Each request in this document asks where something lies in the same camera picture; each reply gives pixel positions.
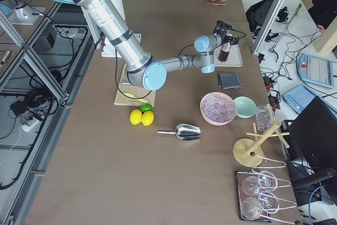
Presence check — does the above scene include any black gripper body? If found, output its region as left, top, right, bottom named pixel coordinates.
left=212, top=20, right=232, bottom=47

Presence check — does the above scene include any tea bottle dark liquid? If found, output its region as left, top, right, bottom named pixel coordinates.
left=217, top=33, right=232, bottom=62

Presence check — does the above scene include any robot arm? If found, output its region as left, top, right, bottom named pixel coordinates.
left=53, top=0, right=239, bottom=91

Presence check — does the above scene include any cream rabbit tray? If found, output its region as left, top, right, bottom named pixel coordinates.
left=214, top=45, right=243, bottom=67

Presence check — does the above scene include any black equipment case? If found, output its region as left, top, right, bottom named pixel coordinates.
left=245, top=0, right=274, bottom=32

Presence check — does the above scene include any grey folded cloth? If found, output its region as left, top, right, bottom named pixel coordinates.
left=218, top=72, right=242, bottom=90

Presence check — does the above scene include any mint green bowl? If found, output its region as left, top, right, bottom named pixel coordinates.
left=234, top=96, right=256, bottom=119

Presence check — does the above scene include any clear ice cubes pile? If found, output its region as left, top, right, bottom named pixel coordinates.
left=201, top=94, right=235, bottom=122

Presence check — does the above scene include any pink bowl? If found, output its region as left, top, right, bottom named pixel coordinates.
left=200, top=92, right=237, bottom=126

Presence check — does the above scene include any clear glass jar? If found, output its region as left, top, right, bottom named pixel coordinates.
left=255, top=104, right=274, bottom=131

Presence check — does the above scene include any blue teach pendant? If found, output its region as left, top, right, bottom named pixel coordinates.
left=282, top=83, right=336, bottom=116
left=298, top=54, right=334, bottom=89

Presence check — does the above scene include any steel ice scoop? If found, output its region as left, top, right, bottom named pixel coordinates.
left=157, top=123, right=201, bottom=141

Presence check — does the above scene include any green lime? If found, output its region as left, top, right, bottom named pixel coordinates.
left=140, top=104, right=153, bottom=113

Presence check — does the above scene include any round wooden stand base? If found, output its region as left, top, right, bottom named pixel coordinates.
left=232, top=117, right=290, bottom=168

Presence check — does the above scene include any yellow plastic knife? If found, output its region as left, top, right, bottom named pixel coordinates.
left=123, top=92, right=148, bottom=103

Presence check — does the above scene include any yellow lemon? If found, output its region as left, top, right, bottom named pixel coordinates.
left=141, top=111, right=154, bottom=126
left=129, top=109, right=142, bottom=125

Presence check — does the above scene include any wooden cutting board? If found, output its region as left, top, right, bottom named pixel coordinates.
left=114, top=64, right=156, bottom=106

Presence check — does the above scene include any black monitor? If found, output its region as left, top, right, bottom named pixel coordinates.
left=281, top=97, right=336, bottom=194

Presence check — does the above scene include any upturned wine glass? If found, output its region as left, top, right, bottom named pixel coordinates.
left=242, top=171, right=292, bottom=196
left=241, top=192, right=297, bottom=222

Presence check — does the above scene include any black framed tray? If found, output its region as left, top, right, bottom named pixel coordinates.
left=235, top=170, right=301, bottom=224

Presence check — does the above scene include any aluminium frame post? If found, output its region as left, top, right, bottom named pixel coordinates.
left=252, top=0, right=284, bottom=56

